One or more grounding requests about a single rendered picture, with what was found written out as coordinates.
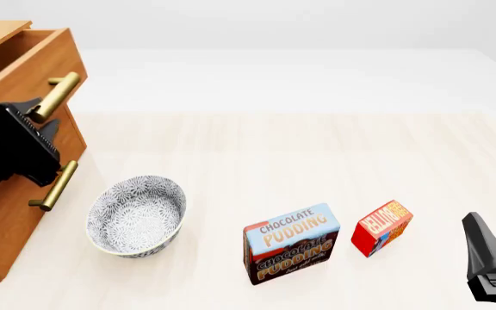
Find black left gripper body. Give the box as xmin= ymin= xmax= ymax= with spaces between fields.
xmin=0 ymin=102 xmax=63 ymax=189

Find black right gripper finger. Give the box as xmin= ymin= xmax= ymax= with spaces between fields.
xmin=461 ymin=211 xmax=496 ymax=282

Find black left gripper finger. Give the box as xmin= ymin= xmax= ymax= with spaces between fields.
xmin=19 ymin=96 xmax=43 ymax=116
xmin=36 ymin=118 xmax=62 ymax=147

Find wooden drawer, open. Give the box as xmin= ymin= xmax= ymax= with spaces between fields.
xmin=0 ymin=28 xmax=89 ymax=111

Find wooden drawer, closed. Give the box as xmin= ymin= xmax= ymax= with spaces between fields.
xmin=0 ymin=104 xmax=89 ymax=282

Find wooden cabinet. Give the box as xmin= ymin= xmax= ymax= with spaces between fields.
xmin=0 ymin=21 xmax=89 ymax=283

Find red butter box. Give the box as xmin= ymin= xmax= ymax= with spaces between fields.
xmin=350 ymin=199 xmax=414 ymax=258

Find grey patterned bowl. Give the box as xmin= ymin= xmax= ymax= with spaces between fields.
xmin=85 ymin=175 xmax=188 ymax=259

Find chocolate pudding box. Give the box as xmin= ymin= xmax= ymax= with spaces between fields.
xmin=242 ymin=201 xmax=342 ymax=287

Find brass drawer handle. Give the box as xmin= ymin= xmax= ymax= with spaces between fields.
xmin=28 ymin=159 xmax=79 ymax=213
xmin=29 ymin=71 xmax=82 ymax=124

